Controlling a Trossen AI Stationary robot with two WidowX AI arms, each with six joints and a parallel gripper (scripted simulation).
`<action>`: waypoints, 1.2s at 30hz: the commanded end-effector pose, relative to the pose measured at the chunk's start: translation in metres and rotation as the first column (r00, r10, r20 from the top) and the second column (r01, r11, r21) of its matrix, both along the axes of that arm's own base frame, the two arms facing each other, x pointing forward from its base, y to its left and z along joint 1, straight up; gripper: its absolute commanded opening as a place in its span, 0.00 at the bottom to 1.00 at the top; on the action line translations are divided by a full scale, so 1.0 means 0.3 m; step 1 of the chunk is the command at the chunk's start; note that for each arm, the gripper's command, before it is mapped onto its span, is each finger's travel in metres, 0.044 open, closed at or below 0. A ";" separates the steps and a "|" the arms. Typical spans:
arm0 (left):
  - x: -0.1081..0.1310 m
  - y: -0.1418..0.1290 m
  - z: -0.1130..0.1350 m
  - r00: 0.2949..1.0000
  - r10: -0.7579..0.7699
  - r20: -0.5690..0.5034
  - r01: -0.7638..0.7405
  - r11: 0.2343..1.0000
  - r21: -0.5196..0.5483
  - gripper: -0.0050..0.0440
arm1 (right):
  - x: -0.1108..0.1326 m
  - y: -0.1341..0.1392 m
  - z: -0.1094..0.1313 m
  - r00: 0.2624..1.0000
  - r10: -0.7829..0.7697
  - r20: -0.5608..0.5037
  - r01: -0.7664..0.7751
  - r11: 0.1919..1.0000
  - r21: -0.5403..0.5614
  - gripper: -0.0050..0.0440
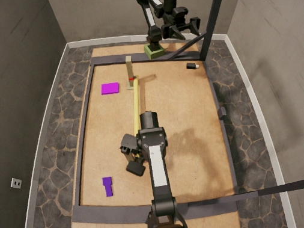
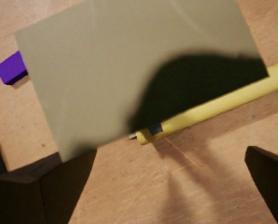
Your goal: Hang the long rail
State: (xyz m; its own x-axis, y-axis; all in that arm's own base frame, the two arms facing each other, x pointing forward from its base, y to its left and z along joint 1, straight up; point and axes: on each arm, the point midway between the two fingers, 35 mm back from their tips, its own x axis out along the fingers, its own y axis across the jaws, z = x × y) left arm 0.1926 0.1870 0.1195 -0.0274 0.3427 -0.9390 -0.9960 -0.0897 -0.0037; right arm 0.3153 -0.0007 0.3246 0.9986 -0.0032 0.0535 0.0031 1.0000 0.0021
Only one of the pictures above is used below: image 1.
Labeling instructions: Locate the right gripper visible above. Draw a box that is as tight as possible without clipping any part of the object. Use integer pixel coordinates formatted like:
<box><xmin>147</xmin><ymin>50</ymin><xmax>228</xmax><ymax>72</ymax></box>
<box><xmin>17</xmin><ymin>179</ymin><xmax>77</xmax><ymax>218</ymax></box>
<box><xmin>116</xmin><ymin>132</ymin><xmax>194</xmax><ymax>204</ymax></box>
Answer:
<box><xmin>161</xmin><ymin>17</ymin><xmax>201</xmax><ymax>40</ymax></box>

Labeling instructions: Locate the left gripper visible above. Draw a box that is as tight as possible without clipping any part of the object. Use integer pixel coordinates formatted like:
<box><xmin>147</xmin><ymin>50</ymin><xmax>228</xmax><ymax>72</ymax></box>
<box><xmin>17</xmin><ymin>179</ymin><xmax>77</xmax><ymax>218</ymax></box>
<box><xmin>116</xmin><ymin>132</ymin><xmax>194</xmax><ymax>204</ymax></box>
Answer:
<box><xmin>126</xmin><ymin>149</ymin><xmax>146</xmax><ymax>177</ymax></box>

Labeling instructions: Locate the long yellow rail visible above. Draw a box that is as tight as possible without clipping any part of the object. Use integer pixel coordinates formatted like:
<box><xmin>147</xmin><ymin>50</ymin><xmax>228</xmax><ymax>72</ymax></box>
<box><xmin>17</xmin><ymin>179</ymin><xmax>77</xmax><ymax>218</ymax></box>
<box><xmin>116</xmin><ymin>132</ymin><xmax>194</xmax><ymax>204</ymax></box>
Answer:
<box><xmin>133</xmin><ymin>75</ymin><xmax>139</xmax><ymax>162</ymax></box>

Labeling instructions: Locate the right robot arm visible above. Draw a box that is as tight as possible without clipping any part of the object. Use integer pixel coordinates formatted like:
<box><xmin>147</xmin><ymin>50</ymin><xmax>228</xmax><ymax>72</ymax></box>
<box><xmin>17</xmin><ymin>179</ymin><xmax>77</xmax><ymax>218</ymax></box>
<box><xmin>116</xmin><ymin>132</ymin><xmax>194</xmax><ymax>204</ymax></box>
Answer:
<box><xmin>137</xmin><ymin>0</ymin><xmax>188</xmax><ymax>52</ymax></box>

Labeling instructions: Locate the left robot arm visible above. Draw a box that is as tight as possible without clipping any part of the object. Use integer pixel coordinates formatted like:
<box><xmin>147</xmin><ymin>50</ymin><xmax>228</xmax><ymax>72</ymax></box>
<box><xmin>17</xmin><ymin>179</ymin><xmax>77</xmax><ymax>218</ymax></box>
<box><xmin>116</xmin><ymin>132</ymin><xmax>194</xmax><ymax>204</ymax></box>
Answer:
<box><xmin>120</xmin><ymin>111</ymin><xmax>188</xmax><ymax>228</ymax></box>

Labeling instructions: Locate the purple rectangular block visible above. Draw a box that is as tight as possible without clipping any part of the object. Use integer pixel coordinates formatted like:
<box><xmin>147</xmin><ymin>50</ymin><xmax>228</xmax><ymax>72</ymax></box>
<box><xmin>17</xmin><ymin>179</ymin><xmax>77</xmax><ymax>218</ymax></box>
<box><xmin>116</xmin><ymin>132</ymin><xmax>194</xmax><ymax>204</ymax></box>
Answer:
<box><xmin>101</xmin><ymin>82</ymin><xmax>119</xmax><ymax>95</ymax></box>

